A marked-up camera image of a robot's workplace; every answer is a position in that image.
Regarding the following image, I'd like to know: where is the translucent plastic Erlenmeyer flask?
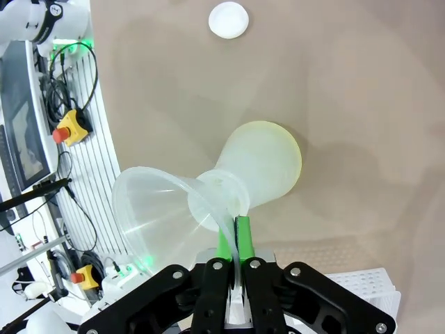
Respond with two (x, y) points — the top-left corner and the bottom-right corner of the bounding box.
(187, 120), (303, 232)

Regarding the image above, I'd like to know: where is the round white flask cap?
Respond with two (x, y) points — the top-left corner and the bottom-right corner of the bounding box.
(208, 1), (250, 40)

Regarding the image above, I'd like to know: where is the black rod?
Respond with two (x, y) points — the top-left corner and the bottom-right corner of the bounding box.
(0, 177), (73, 214)

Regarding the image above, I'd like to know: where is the clear plastic funnel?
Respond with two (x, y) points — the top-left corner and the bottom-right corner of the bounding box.
(111, 166), (250, 294)

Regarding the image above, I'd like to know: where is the white perforated plastic basket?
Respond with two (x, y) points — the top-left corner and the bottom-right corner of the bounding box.
(324, 267), (401, 315)

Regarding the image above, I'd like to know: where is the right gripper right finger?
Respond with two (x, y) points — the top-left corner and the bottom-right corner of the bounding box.
(236, 215), (396, 334)

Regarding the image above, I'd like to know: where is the yellow emergency stop button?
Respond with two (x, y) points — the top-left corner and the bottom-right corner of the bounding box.
(70, 264), (100, 290)
(52, 108), (92, 148)

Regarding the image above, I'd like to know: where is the small white plastic object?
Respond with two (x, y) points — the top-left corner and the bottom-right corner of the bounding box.
(25, 281), (49, 301)

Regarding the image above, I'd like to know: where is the white slatted base rail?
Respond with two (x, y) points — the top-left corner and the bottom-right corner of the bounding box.
(51, 51), (140, 314)

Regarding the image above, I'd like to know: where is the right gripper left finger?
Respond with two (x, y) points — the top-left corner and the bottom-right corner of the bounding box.
(78, 221), (235, 334)

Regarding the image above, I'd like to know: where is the white framed monitor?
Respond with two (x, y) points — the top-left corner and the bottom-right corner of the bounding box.
(0, 40), (59, 193)

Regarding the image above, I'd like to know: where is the thin black cable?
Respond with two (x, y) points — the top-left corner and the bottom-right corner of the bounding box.
(56, 150), (99, 252)

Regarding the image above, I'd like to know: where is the coiled black cable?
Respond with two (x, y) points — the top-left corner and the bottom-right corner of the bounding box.
(81, 251), (106, 276)

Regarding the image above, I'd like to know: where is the black looped cable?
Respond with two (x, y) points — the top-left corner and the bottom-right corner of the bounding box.
(44, 41), (99, 127)

